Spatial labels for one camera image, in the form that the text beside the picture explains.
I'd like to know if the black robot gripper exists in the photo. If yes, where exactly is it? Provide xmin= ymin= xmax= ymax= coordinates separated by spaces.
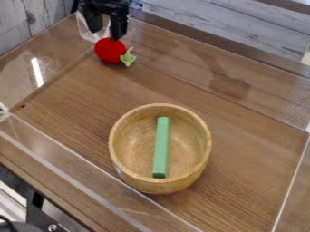
xmin=79 ymin=0 xmax=130 ymax=41

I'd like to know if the red plush strawberry toy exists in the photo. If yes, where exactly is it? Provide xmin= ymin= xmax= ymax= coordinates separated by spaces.
xmin=95 ymin=37 xmax=136 ymax=67

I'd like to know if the green rectangular stick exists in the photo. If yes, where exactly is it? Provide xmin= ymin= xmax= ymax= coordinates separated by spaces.
xmin=152 ymin=117 xmax=170 ymax=179

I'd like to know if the oval wooden bowl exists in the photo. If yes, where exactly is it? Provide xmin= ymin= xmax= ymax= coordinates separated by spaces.
xmin=110 ymin=103 xmax=213 ymax=195

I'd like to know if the black metal table leg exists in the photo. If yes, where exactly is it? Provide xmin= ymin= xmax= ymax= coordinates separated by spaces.
xmin=26 ymin=192 xmax=70 ymax=232

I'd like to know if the clear acrylic corner bracket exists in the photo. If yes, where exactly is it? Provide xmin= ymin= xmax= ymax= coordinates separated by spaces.
xmin=75 ymin=11 xmax=122 ymax=44

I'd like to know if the clear acrylic tray wall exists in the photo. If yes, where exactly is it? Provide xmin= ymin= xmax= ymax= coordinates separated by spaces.
xmin=0 ymin=13 xmax=310 ymax=232

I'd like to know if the black cable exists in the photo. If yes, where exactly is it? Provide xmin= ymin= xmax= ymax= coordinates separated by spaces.
xmin=0 ymin=215 xmax=22 ymax=232

